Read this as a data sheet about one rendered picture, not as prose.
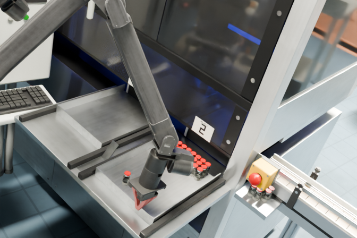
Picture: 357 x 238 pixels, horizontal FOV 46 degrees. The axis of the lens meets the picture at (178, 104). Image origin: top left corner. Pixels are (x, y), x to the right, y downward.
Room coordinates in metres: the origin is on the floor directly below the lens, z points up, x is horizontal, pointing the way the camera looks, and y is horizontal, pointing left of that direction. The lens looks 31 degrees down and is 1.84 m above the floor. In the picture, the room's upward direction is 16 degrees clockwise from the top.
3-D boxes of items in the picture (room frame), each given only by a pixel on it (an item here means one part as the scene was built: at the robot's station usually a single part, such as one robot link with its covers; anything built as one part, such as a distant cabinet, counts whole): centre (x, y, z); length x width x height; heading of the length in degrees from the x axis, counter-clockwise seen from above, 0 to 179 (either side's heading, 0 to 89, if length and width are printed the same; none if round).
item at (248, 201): (1.14, -0.37, 0.87); 0.14 x 0.13 x 0.02; 147
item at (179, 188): (1.08, -0.01, 0.90); 0.34 x 0.26 x 0.04; 147
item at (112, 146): (1.07, 0.20, 0.91); 0.14 x 0.03 x 0.06; 146
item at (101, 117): (1.34, 0.23, 0.90); 0.34 x 0.26 x 0.04; 147
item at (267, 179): (1.11, -0.33, 1.00); 0.08 x 0.07 x 0.07; 147
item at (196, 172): (1.17, -0.07, 0.91); 0.18 x 0.02 x 0.05; 57
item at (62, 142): (1.19, 0.12, 0.87); 0.70 x 0.48 x 0.02; 57
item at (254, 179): (1.08, -0.31, 1.00); 0.04 x 0.04 x 0.04; 57
